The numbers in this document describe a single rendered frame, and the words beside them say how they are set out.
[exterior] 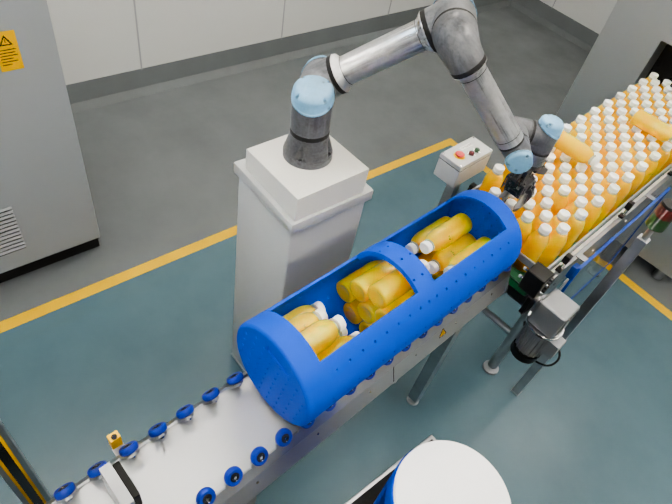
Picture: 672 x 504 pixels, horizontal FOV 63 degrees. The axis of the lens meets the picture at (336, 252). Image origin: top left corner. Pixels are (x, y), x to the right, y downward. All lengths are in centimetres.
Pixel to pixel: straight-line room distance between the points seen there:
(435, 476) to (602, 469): 162
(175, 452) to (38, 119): 153
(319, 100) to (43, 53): 120
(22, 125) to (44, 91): 16
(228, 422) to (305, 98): 87
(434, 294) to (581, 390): 172
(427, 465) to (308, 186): 80
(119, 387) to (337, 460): 99
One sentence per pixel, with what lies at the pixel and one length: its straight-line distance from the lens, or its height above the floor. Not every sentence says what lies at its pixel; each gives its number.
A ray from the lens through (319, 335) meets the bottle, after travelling 133.
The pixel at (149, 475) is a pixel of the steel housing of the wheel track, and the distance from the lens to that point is 146.
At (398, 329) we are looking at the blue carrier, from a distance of 140.
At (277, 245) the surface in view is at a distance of 175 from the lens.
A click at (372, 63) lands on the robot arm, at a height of 152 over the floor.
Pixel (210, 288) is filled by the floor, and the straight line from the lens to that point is 288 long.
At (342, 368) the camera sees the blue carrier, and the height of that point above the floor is 117.
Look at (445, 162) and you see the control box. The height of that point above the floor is 108.
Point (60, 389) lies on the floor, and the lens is 267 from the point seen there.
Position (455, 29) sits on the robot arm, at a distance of 148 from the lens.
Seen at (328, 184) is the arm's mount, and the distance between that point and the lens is 160.
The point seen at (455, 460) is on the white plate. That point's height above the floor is 104.
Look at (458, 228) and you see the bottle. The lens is 174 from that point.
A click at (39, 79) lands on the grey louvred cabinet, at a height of 102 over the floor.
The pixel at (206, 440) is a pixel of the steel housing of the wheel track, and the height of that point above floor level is 93.
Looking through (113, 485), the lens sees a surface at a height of 108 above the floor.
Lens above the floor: 229
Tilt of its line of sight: 47 degrees down
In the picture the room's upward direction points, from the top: 14 degrees clockwise
